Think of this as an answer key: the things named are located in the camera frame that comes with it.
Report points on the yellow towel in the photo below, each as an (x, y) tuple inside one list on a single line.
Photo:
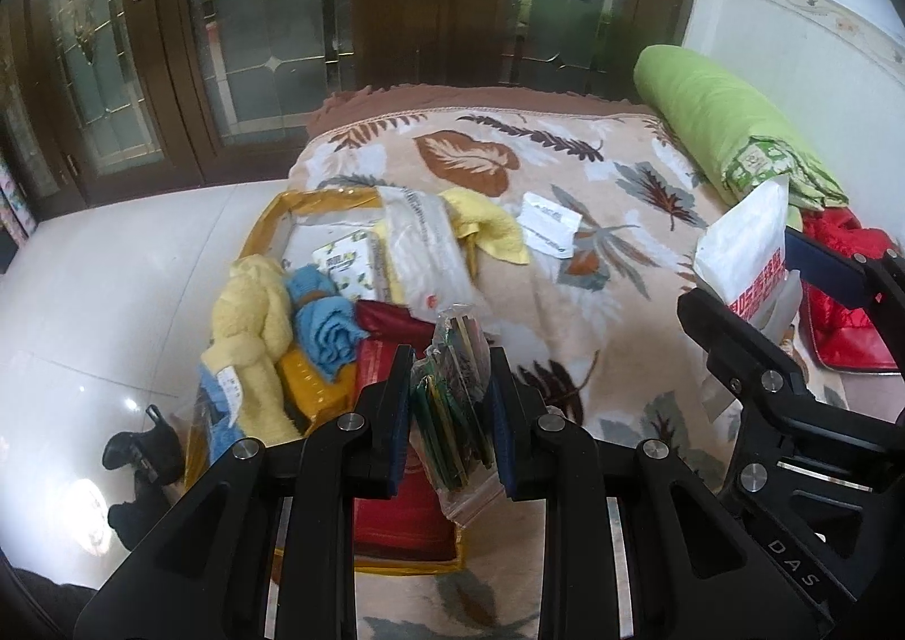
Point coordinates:
[(495, 226)]

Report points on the wooden glass door cabinet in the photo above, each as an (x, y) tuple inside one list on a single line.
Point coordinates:
[(403, 11)]

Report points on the green rolled quilt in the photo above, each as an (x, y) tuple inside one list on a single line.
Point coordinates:
[(693, 96)]

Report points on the white packet red print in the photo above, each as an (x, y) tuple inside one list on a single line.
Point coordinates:
[(742, 244)]

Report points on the red pouch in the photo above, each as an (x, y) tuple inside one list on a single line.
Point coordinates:
[(378, 361)]

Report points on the blue white plastic packet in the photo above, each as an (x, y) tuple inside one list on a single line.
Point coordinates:
[(551, 226)]

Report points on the blue towel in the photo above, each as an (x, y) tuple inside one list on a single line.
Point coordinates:
[(325, 329)]

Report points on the bag of green packets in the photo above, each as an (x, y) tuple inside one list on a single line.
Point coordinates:
[(452, 400)]

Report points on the white lemon print tissue pack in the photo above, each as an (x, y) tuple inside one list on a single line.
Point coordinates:
[(346, 269)]

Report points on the red quilted jacket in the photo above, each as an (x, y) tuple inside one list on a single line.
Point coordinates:
[(841, 329)]

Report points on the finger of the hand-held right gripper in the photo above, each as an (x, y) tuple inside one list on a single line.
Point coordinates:
[(728, 343), (820, 262)]

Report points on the brown fringed blanket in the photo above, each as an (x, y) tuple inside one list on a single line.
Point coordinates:
[(438, 99)]

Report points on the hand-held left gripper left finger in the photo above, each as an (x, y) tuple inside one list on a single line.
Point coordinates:
[(399, 421)]

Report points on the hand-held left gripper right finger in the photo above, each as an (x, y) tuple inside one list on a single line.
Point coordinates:
[(505, 428)]

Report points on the clear yellow trim storage bag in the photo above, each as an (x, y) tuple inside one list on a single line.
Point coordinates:
[(417, 237)]

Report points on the yellow knotted scarf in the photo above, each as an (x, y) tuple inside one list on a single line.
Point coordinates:
[(247, 329)]

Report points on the yellow cloth piece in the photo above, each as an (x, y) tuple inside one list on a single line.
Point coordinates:
[(311, 392)]

